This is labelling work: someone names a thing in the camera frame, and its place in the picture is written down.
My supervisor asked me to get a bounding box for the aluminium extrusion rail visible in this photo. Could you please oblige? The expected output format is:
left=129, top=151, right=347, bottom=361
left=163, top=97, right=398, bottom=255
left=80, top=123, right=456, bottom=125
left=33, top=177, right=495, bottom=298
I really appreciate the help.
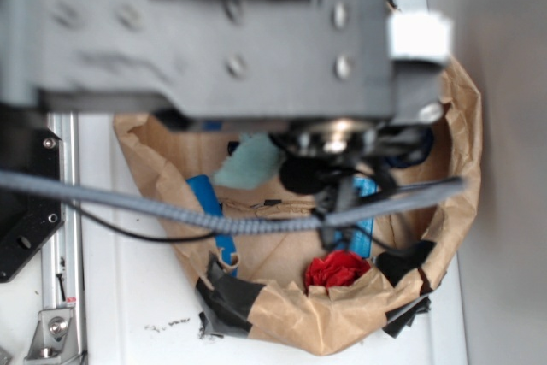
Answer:
left=24, top=110, right=89, bottom=365

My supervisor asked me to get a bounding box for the grey braided cable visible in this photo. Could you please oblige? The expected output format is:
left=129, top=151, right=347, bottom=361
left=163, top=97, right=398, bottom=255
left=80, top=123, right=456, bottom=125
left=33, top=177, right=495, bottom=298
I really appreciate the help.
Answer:
left=0, top=169, right=468, bottom=236

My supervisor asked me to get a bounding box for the blue plastic handle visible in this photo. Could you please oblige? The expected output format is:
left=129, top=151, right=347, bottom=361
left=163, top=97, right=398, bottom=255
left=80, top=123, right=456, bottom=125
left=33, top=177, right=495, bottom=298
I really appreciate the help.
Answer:
left=186, top=174, right=238, bottom=277

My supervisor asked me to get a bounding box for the thin black wire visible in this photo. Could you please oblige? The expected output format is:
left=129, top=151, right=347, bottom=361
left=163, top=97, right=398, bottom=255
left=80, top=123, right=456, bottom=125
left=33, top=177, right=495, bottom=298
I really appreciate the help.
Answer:
left=63, top=202, right=219, bottom=243

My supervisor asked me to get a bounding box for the red crumpled paper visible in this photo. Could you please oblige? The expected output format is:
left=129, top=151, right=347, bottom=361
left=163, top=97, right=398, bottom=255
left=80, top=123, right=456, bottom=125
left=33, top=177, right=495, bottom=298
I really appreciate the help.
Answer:
left=304, top=250, right=372, bottom=293

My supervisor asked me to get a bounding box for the dark navy rope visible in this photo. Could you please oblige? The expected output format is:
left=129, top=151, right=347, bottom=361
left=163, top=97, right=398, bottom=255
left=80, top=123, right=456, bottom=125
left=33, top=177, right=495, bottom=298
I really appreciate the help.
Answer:
left=226, top=129, right=435, bottom=169

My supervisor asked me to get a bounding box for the light blue cloth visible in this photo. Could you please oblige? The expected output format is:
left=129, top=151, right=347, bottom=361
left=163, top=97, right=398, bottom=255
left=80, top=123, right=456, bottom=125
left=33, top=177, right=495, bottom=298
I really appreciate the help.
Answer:
left=212, top=133, right=285, bottom=190

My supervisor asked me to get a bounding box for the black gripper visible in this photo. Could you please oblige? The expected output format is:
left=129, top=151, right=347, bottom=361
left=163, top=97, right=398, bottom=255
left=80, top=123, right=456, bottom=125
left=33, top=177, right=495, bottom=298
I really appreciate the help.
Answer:
left=268, top=119, right=432, bottom=250

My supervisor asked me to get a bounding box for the blue rectangular block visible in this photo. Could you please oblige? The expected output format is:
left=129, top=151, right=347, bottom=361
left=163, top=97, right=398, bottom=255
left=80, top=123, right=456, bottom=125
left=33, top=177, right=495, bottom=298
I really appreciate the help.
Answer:
left=337, top=175, right=379, bottom=255

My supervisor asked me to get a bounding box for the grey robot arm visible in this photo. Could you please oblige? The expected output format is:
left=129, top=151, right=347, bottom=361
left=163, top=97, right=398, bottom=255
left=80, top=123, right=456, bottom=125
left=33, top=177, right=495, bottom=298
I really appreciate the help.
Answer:
left=1, top=0, right=462, bottom=235

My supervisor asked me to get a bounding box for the brown paper bag bin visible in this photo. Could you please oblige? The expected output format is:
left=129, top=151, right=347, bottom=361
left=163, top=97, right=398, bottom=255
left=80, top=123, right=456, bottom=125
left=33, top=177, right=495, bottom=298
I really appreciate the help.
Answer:
left=113, top=60, right=483, bottom=356

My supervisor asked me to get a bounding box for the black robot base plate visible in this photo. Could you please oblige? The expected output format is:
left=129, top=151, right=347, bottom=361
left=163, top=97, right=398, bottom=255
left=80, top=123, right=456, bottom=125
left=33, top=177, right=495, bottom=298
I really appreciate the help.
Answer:
left=1, top=104, right=63, bottom=284

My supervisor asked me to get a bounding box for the metal corner bracket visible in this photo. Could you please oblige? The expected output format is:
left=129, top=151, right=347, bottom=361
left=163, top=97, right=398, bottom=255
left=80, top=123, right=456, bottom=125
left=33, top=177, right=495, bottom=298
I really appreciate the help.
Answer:
left=24, top=308, right=78, bottom=364

